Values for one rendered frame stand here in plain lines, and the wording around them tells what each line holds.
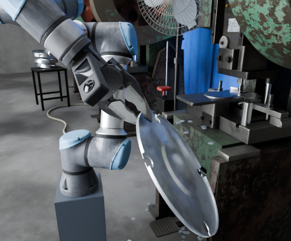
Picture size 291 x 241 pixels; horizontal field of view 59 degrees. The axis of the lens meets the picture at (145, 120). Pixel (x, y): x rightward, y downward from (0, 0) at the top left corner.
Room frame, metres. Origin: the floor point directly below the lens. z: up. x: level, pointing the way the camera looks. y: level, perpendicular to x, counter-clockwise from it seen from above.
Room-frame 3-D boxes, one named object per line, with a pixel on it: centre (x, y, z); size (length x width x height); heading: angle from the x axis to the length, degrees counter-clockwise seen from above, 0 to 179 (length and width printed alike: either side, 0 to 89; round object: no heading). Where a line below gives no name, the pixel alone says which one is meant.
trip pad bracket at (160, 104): (1.34, -0.11, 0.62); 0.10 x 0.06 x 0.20; 21
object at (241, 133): (1.13, -0.43, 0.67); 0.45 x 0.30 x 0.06; 21
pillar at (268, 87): (1.08, -0.52, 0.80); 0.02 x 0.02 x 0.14
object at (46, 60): (3.67, 1.37, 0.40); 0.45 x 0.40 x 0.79; 33
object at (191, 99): (1.07, -0.27, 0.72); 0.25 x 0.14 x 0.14; 111
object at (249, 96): (1.13, -0.43, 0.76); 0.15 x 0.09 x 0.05; 21
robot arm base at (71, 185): (0.90, 0.27, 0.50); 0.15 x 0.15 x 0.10
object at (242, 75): (1.13, -0.44, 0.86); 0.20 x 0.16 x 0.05; 21
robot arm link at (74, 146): (0.90, 0.26, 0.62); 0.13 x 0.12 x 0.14; 78
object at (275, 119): (0.98, -0.50, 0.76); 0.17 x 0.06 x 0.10; 21
